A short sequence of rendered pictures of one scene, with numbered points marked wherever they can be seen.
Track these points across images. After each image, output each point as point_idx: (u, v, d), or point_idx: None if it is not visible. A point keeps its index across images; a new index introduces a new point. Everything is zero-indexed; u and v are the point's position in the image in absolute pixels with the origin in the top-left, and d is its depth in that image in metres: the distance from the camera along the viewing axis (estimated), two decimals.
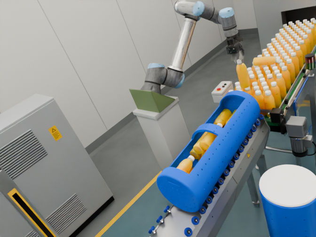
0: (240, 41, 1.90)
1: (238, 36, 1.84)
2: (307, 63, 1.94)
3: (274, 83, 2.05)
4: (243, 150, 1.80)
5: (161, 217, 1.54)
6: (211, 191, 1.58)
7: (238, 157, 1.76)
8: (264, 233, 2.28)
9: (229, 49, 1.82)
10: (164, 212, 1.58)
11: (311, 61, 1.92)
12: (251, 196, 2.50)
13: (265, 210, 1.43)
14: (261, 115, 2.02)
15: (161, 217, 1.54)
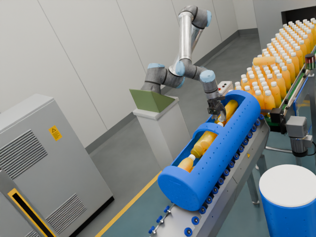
0: (222, 99, 1.87)
1: (219, 97, 1.81)
2: (307, 63, 1.94)
3: (274, 83, 2.05)
4: (242, 151, 1.80)
5: (161, 217, 1.54)
6: (211, 190, 1.58)
7: (238, 158, 1.75)
8: (264, 233, 2.28)
9: (210, 110, 1.79)
10: (164, 212, 1.58)
11: (311, 61, 1.92)
12: (251, 196, 2.50)
13: (265, 210, 1.43)
14: (261, 115, 2.02)
15: (161, 217, 1.54)
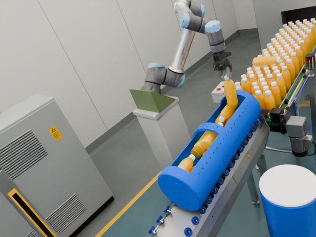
0: (228, 56, 1.76)
1: (225, 51, 1.70)
2: (307, 63, 1.94)
3: (274, 83, 2.05)
4: (242, 151, 1.80)
5: (161, 217, 1.54)
6: (211, 190, 1.58)
7: (238, 158, 1.75)
8: (264, 233, 2.28)
9: (215, 66, 1.68)
10: (164, 212, 1.58)
11: (311, 61, 1.92)
12: (251, 196, 2.50)
13: (265, 210, 1.43)
14: (261, 115, 2.02)
15: (161, 217, 1.54)
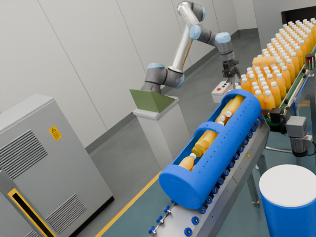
0: (236, 64, 1.91)
1: (234, 60, 1.85)
2: (307, 63, 1.94)
3: (274, 83, 2.05)
4: (241, 151, 1.79)
5: (161, 217, 1.54)
6: None
7: (237, 158, 1.75)
8: (264, 233, 2.28)
9: (225, 73, 1.83)
10: (164, 212, 1.58)
11: (311, 61, 1.92)
12: (251, 196, 2.50)
13: (265, 210, 1.43)
14: (261, 115, 2.02)
15: (161, 217, 1.54)
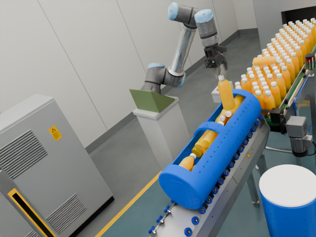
0: (223, 52, 1.52)
1: (219, 46, 1.46)
2: (307, 63, 1.94)
3: (274, 83, 2.05)
4: (241, 151, 1.79)
5: (161, 217, 1.54)
6: None
7: (237, 158, 1.75)
8: (264, 233, 2.28)
9: (208, 62, 1.44)
10: (164, 212, 1.58)
11: (311, 61, 1.92)
12: (251, 196, 2.50)
13: (265, 210, 1.43)
14: (261, 115, 2.02)
15: (161, 217, 1.54)
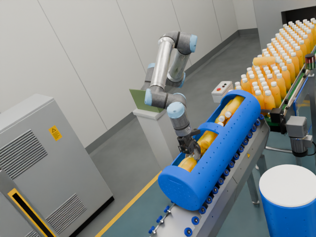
0: None
1: (193, 132, 1.50)
2: (307, 63, 1.94)
3: (274, 83, 2.05)
4: (242, 151, 1.79)
5: (161, 217, 1.54)
6: None
7: (238, 158, 1.75)
8: (264, 233, 2.28)
9: (181, 149, 1.49)
10: (164, 212, 1.58)
11: (311, 61, 1.92)
12: (251, 196, 2.50)
13: (265, 210, 1.43)
14: (261, 115, 2.02)
15: (161, 217, 1.54)
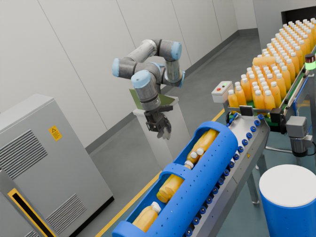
0: (169, 111, 1.37)
1: (163, 107, 1.31)
2: (307, 63, 1.94)
3: (274, 83, 2.05)
4: (243, 148, 1.81)
5: None
6: (214, 186, 1.60)
7: (235, 157, 1.75)
8: (264, 233, 2.28)
9: (149, 126, 1.30)
10: None
11: (311, 61, 1.92)
12: (251, 196, 2.50)
13: (265, 210, 1.43)
14: (261, 115, 2.02)
15: None
